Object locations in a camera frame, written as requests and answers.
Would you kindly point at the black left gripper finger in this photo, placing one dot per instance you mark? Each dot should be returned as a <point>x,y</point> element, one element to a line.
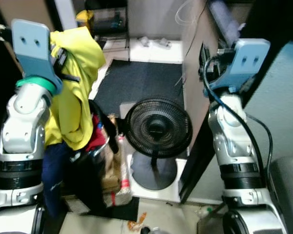
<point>69,77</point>

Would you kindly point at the yellow garment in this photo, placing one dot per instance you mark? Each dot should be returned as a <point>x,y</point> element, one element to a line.
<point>71,107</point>

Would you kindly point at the grey top-load washing machine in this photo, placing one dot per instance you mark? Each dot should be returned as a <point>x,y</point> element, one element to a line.
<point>288,195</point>

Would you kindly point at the grey purple roll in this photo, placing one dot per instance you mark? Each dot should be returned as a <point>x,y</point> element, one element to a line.
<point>224,22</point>

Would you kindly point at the small yellow object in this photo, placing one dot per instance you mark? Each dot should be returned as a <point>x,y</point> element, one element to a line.
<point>84,18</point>

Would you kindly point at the white step board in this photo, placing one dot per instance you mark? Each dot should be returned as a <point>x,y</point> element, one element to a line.
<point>156,52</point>

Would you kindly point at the red garment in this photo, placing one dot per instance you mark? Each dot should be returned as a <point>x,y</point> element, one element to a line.
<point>95,139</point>

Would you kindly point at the black floor mat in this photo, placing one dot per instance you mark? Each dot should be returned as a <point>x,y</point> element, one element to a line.
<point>136,83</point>

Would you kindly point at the black floor fan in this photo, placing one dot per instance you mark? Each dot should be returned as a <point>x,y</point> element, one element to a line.
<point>158,127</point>

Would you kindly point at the dark blue garment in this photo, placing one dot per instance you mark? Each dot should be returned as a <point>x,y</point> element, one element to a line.
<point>53,170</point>

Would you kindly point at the brown bag with red tape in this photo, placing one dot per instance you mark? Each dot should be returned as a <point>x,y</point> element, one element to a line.
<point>112,170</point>

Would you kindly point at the black laundry basket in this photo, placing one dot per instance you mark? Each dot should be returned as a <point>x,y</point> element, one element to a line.
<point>88,180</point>

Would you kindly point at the white fan platform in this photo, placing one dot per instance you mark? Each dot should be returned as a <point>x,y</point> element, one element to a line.
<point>178,187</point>

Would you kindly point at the orange crumpled wrapper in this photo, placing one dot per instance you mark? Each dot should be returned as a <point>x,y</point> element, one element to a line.
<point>136,224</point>

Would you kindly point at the light blue right wrist camera mount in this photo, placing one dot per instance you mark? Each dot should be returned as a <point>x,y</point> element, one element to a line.
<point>249,58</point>

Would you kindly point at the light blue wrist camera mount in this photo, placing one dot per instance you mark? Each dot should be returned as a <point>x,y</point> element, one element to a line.
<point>31,44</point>
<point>249,58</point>

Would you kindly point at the light blue left wrist camera mount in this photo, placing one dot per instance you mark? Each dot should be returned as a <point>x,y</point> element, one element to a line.
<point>31,44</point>

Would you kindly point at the black door frame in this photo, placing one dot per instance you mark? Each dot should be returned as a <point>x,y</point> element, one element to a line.
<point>271,19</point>

